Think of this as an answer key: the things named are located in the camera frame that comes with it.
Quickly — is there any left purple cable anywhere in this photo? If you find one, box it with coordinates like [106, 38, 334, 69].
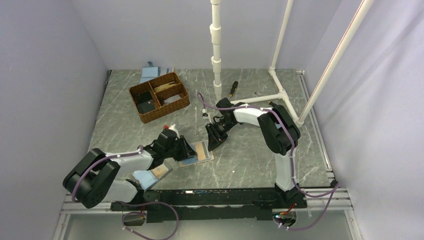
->
[71, 145, 180, 240]

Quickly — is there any brown wicker divided basket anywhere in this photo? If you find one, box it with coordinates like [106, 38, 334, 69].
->
[129, 72, 190, 124]

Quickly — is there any blue orange card holder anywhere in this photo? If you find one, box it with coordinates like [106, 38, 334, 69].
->
[132, 164, 173, 191]

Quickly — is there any tan card in basket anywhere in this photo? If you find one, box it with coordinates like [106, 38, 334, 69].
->
[153, 81, 177, 93]

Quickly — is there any black item in basket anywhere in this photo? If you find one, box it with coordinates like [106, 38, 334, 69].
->
[136, 91, 156, 114]

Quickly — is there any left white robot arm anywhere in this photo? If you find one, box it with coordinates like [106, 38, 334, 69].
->
[62, 129, 197, 210]

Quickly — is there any tan blue card holder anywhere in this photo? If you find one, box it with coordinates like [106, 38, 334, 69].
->
[179, 140, 215, 168]

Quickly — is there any blue card holder at back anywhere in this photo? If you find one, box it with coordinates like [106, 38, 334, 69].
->
[139, 61, 175, 84]

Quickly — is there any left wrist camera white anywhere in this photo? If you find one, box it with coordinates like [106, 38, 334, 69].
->
[163, 123, 180, 138]

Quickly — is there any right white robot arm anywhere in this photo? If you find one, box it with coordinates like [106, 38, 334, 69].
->
[205, 98, 301, 208]

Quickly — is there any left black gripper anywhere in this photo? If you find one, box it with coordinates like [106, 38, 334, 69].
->
[163, 135, 197, 162]

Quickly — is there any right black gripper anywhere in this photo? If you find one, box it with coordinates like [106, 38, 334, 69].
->
[205, 118, 236, 152]

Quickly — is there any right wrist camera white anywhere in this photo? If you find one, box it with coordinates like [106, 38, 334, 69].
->
[202, 108, 215, 123]

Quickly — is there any white pvc pipe frame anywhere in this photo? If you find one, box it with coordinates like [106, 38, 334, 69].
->
[209, 0, 375, 128]

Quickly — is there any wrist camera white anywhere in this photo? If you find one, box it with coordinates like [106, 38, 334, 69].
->
[202, 108, 215, 123]
[163, 123, 180, 138]

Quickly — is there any black orange screwdriver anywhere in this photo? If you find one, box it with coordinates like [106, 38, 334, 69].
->
[228, 81, 239, 99]

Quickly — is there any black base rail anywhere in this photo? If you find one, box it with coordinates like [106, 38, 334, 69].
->
[110, 186, 308, 223]

